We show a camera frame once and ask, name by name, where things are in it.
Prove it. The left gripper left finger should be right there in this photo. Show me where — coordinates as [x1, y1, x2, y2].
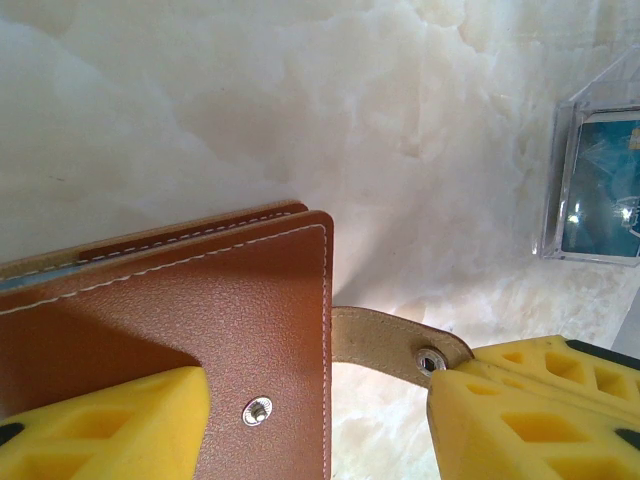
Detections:
[0, 364, 211, 480]

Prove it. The blue credit card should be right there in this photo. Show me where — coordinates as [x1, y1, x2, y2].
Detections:
[560, 106, 640, 259]

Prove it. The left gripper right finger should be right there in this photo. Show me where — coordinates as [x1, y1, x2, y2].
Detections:
[426, 334, 640, 480]

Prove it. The brown box base blue insert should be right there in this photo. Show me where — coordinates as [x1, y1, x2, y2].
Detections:
[0, 199, 475, 480]

